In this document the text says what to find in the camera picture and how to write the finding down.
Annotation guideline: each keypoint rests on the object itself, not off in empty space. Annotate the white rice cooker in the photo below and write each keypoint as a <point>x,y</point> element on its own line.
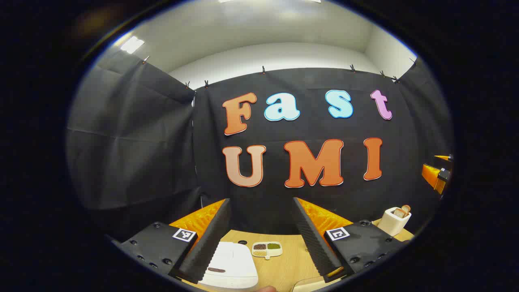
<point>235,263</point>

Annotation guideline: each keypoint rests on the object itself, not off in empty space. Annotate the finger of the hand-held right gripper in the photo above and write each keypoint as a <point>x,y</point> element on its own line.
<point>432,174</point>
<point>442,157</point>

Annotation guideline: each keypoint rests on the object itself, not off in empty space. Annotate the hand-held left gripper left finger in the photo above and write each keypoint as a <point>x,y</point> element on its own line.
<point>211,239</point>

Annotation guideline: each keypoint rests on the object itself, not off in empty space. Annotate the ceiling light panel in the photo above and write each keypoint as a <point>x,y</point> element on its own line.
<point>132,44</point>

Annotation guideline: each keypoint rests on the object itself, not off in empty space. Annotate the white toaster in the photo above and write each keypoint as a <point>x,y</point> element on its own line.
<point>391,225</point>

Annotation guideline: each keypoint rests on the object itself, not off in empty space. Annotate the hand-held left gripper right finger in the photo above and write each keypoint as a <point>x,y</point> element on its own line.
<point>312,239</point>

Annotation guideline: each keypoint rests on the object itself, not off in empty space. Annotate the black backdrop cloth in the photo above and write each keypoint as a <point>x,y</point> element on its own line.
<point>162,142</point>

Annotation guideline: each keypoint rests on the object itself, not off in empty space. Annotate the toast bread slice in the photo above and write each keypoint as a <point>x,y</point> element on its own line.
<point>406,209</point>
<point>399,213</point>

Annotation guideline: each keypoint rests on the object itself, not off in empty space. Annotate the divided white grain dish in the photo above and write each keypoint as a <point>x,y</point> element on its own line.
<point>267,249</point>

